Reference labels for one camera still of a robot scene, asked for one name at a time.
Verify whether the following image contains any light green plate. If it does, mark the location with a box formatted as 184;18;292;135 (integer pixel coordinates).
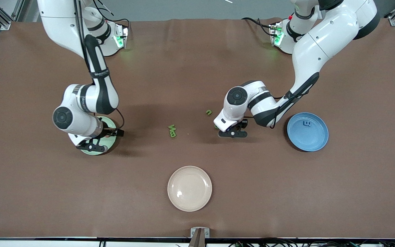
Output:
80;116;117;155

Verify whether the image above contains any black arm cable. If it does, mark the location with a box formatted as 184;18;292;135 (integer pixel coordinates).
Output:
268;72;320;130
72;0;125;131

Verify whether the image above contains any blue plate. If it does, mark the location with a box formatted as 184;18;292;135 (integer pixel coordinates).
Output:
287;112;329;152

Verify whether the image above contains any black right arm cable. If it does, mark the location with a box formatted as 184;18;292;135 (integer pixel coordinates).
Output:
72;0;125;131

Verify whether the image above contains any brown table cover mat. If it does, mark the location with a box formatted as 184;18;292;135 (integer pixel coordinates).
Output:
0;18;395;239

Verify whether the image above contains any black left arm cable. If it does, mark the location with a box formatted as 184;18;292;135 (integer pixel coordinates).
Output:
268;72;320;130

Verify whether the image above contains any black base cable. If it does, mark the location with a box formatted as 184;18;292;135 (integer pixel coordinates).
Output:
241;16;274;36
108;13;130;25

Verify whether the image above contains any metal camera post bracket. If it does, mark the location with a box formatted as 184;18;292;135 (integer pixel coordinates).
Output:
191;227;210;247

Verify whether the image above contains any beige plate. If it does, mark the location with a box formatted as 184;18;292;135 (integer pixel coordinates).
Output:
167;166;213;212

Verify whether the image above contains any silver base connector block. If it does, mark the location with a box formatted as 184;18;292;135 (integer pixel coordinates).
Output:
115;25;129;49
269;21;284;47

